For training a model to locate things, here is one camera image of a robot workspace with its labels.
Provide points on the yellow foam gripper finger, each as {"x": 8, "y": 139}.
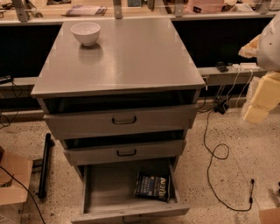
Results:
{"x": 263, "y": 95}
{"x": 250, "y": 50}

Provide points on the blue chip bag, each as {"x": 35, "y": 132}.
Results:
{"x": 153, "y": 187}

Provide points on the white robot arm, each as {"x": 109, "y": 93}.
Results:
{"x": 266, "y": 49}

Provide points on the grey metal drawer cabinet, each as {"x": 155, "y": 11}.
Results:
{"x": 136, "y": 63}

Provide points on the grey bottom drawer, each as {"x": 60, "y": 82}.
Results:
{"x": 108, "y": 193}

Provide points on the grey drawer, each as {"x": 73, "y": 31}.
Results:
{"x": 108, "y": 193}
{"x": 120, "y": 122}
{"x": 124, "y": 152}

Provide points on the grey middle drawer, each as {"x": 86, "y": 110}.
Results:
{"x": 124, "y": 152}

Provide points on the grey top drawer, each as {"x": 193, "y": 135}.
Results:
{"x": 120, "y": 122}

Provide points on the white power strip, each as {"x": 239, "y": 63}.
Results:
{"x": 245, "y": 66}

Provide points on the small black device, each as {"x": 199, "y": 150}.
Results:
{"x": 221, "y": 66}

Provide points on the black power adapter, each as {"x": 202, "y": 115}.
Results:
{"x": 221, "y": 108}

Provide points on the pink container on shelf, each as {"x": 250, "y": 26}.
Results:
{"x": 204, "y": 6}

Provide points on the cardboard box corner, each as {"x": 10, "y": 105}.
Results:
{"x": 270, "y": 216}

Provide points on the white ceramic bowl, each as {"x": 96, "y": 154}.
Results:
{"x": 86, "y": 33}

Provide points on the magazine on back shelf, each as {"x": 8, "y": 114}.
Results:
{"x": 86, "y": 10}

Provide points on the black bar on floor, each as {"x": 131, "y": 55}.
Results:
{"x": 44, "y": 168}

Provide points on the black device on ledge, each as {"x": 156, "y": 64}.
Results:
{"x": 5, "y": 79}

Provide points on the brown cardboard box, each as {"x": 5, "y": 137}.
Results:
{"x": 15, "y": 171}

